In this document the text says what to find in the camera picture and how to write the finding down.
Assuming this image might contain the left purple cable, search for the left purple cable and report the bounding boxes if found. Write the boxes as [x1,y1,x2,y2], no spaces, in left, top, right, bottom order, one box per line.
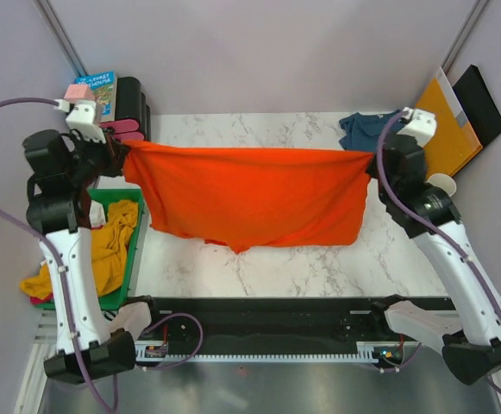
[0,97,204,414]

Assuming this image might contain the pink t shirt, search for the pink t shirt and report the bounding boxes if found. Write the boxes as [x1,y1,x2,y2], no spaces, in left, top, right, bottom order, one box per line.
[29,294,53,305]

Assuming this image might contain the purple cable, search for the purple cable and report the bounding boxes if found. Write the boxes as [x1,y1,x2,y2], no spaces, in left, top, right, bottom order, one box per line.
[0,97,204,414]
[373,108,501,408]

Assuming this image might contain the blue folded t shirt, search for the blue folded t shirt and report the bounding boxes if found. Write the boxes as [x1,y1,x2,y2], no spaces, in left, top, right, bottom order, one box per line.
[339,111,397,154]

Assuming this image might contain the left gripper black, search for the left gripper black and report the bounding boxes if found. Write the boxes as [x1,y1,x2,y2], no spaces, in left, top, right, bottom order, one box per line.
[66,125,129,186]

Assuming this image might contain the blue paperback book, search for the blue paperback book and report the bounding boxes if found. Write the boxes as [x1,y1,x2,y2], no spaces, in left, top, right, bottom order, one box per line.
[74,71,117,122]

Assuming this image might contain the yellow t shirt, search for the yellow t shirt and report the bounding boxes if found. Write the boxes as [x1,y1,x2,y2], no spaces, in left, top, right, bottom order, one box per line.
[20,199,139,298]

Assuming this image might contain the orange t shirt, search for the orange t shirt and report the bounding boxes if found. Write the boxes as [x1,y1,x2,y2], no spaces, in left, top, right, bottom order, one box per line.
[123,141,373,253]

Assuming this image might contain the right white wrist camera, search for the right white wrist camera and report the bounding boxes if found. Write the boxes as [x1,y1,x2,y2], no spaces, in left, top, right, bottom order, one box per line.
[398,107,437,147]

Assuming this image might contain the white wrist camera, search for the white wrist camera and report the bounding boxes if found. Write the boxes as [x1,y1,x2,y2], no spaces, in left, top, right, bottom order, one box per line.
[54,99,106,143]
[398,107,437,147]

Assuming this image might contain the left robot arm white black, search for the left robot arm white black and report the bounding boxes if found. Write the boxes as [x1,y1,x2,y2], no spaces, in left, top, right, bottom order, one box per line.
[22,129,164,385]

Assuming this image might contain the pink cube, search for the pink cube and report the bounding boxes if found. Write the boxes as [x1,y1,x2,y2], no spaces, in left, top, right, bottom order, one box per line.
[64,84,95,104]

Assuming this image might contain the white cable duct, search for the white cable duct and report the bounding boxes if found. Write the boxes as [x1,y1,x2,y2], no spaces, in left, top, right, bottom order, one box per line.
[133,342,383,362]

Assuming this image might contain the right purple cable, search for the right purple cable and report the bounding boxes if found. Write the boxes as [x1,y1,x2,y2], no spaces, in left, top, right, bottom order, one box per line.
[373,108,501,408]

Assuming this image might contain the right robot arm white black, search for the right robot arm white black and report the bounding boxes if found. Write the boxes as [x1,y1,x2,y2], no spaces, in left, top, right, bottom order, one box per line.
[366,132,501,385]

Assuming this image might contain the orange folder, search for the orange folder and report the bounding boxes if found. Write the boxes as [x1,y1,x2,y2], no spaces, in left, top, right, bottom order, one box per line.
[416,67,483,177]

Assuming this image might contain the black flat box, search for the black flat box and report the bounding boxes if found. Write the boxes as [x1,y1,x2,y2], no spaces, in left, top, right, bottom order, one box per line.
[453,65,501,147]

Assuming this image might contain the green plastic bin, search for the green plastic bin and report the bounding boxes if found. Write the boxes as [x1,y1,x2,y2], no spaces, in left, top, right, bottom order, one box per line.
[34,188,147,311]

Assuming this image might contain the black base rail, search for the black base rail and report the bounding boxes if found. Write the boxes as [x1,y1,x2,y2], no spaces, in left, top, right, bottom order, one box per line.
[112,296,458,351]

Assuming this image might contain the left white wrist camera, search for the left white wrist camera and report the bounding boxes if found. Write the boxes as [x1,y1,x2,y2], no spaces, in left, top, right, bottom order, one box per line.
[54,99,106,143]

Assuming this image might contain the yellow mug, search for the yellow mug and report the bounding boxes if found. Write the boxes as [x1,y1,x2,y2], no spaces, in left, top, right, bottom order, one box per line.
[427,172,457,197]

